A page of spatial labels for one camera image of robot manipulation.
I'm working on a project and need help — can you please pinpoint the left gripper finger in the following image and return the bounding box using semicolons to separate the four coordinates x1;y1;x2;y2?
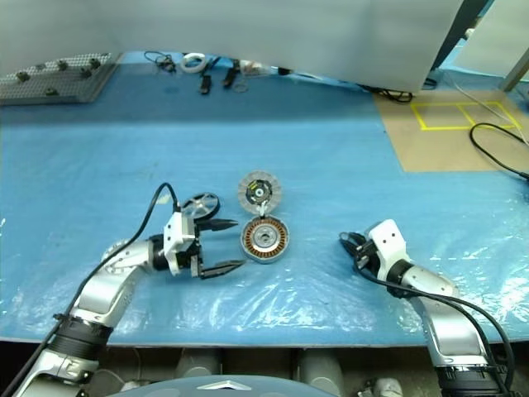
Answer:
201;218;240;233
200;259;248;281

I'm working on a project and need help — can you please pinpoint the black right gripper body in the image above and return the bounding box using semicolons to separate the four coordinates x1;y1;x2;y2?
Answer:
351;237;381;277

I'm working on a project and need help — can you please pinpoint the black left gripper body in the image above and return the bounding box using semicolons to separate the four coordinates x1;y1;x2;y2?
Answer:
176;218;208;281

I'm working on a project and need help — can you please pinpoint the black spoked rotor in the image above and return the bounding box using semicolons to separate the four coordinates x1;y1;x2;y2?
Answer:
180;192;220;219

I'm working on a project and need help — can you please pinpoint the round grey motor lid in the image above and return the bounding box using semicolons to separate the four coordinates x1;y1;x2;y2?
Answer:
236;170;283;216

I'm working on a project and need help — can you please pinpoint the round grey motor housing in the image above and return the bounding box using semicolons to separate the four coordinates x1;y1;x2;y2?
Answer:
240;214;291;265

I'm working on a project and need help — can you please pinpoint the grey cylinder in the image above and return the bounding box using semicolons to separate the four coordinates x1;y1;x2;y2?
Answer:
298;349;346;396
175;349;222;380

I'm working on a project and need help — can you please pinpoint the grey robot torso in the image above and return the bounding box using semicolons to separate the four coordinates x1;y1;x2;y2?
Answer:
105;374;298;397

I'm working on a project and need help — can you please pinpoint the black hand tool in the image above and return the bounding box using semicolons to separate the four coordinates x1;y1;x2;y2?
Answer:
222;59;241;89
199;57;220;96

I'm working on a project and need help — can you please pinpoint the small white brown part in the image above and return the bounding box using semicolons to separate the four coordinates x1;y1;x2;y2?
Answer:
240;60;269;76

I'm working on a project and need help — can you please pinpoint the large white partition panel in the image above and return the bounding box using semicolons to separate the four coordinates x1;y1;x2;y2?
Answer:
0;0;470;93

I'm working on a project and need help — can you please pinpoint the grey perforated board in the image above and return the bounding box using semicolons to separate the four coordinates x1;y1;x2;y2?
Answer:
0;52;123;107

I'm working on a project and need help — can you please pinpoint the grey metal leg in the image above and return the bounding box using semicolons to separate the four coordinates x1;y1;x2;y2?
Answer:
499;53;529;92

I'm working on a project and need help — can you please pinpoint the small white panel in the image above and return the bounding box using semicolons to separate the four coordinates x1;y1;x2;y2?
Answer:
454;0;529;79

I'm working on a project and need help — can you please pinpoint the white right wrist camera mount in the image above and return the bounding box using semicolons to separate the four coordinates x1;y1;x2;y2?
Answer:
366;218;411;283

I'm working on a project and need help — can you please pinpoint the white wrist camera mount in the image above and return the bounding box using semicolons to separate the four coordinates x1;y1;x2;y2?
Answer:
366;218;411;283
162;212;198;277

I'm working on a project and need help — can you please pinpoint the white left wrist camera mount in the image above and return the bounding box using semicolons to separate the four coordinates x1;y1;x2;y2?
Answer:
162;212;198;277

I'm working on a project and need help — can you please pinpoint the black cable under panel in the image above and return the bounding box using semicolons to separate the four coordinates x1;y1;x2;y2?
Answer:
276;68;414;103

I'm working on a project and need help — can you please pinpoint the black cable on cardboard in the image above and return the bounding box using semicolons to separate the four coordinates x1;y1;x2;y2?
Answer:
469;122;529;181

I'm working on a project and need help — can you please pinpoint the white tape ring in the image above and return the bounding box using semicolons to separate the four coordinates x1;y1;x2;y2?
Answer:
180;52;207;74

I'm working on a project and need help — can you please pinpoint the black wire bundle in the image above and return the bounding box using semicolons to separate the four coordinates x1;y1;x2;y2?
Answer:
144;50;177;74

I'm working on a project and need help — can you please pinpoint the dark blue-grey post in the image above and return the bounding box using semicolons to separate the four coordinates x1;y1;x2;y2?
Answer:
431;0;470;71

